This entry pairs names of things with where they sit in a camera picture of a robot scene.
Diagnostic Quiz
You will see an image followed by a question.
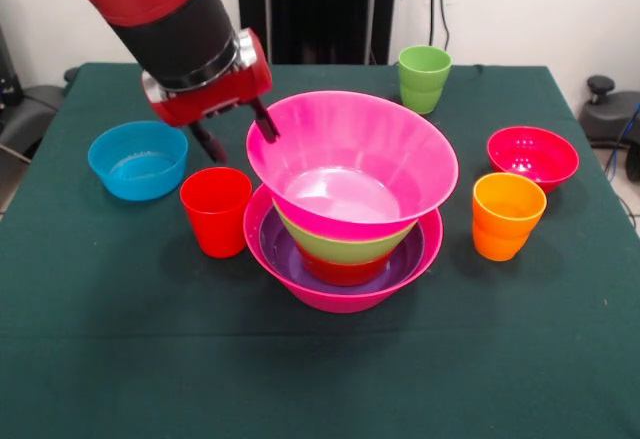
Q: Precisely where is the blue cable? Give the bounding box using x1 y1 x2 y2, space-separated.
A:
603 102 640 181

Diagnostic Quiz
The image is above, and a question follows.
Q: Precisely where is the light green bowl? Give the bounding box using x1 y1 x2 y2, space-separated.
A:
272 198 417 266

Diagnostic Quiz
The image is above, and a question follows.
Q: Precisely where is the blue bowl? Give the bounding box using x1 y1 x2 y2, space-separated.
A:
87 120 190 203

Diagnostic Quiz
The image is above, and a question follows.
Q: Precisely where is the small magenta bowl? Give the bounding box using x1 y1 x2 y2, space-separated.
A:
486 125 581 191

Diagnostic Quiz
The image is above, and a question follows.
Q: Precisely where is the large pink bowl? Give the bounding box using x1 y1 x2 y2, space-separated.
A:
245 90 460 243
242 183 445 314

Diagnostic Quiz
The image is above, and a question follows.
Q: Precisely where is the light green cup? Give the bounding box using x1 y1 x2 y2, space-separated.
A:
397 44 454 116

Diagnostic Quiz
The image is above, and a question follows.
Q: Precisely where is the orange cup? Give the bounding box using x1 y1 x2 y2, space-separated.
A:
471 172 548 263

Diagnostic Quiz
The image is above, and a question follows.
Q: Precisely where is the purple bowl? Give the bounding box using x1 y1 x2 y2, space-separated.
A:
258 206 426 295

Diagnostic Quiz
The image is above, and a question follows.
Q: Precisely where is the dark green tablecloth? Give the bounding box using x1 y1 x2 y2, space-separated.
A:
0 61 640 439

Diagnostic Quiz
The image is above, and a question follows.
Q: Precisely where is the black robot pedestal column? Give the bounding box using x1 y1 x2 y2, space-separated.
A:
229 0 405 66

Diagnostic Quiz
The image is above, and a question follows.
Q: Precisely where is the orange-red bowl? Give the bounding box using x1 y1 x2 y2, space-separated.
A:
298 246 396 288

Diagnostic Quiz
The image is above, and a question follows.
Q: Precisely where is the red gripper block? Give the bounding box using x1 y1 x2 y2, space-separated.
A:
141 28 281 165

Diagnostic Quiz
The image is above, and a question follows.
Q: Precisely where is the red cup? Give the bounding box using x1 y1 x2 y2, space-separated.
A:
179 166 254 259

